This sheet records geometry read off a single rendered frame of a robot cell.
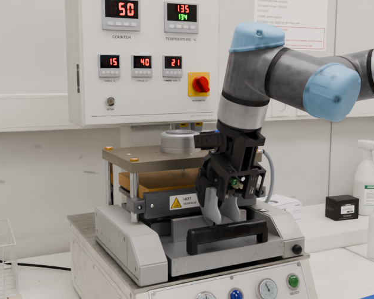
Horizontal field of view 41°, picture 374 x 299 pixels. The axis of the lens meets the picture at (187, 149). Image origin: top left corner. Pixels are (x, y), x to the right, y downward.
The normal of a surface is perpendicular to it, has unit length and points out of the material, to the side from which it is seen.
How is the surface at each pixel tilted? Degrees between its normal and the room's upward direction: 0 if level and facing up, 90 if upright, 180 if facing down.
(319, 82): 71
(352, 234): 90
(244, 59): 97
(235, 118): 104
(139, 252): 41
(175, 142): 90
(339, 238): 90
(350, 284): 0
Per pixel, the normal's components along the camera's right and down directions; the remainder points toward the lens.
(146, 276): 0.44, 0.13
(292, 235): 0.29, -0.67
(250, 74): -0.65, 0.33
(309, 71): -0.39, -0.38
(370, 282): 0.00, -0.99
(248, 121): 0.21, 0.47
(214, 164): -0.90, 0.07
